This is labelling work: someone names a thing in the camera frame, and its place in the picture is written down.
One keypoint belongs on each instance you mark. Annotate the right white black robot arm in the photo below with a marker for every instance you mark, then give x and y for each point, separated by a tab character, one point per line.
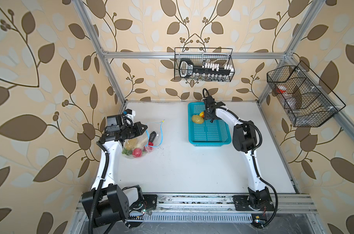
246	139

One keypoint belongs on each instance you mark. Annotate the red yellow mango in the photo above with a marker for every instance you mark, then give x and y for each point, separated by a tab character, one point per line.
201	114

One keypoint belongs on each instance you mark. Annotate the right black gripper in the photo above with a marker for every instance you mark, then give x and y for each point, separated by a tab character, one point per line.
206	115

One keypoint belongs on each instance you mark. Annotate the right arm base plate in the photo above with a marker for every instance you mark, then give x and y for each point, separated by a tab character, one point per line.
250	204

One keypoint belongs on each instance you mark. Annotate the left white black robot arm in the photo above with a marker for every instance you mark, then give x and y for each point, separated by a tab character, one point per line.
107	203

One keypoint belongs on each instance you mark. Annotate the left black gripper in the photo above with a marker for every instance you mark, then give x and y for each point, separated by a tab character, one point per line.
135	126

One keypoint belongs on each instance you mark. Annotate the aluminium front rail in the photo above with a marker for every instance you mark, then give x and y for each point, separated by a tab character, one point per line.
226	203

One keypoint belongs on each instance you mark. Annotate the black wire basket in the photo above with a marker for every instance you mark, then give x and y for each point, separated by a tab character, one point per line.
313	100
199	54

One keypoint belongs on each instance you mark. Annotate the right black wire basket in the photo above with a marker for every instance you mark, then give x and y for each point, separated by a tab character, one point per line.
313	100

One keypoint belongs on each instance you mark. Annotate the red capped bottle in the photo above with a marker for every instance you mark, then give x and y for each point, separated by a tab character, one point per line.
282	90

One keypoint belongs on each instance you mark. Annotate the back black wire basket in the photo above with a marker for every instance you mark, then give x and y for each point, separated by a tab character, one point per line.
199	54

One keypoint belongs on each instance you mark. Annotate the black handled tool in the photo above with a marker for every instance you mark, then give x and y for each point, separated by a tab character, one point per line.
206	70

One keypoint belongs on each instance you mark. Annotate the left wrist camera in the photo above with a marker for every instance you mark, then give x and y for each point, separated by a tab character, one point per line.
129	113

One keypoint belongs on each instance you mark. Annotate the clear zip top bag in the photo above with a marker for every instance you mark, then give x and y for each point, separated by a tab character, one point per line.
151	126

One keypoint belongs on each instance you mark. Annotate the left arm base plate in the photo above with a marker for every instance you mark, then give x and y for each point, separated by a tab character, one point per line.
142	204

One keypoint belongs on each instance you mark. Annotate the teal plastic basket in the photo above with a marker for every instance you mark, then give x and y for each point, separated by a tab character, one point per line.
207	134

